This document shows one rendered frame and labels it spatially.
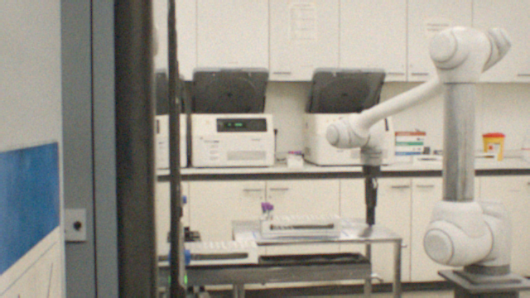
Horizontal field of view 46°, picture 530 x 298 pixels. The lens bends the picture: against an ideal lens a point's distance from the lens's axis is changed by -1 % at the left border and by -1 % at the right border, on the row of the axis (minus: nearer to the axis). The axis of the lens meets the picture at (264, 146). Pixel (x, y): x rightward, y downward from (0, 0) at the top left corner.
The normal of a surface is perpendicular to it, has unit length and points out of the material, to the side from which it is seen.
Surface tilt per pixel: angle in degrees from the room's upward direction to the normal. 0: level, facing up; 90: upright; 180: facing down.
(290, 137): 90
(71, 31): 90
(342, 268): 90
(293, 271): 90
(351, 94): 142
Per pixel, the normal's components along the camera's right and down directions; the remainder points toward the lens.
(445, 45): -0.74, -0.07
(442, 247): -0.74, 0.15
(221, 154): 0.14, 0.05
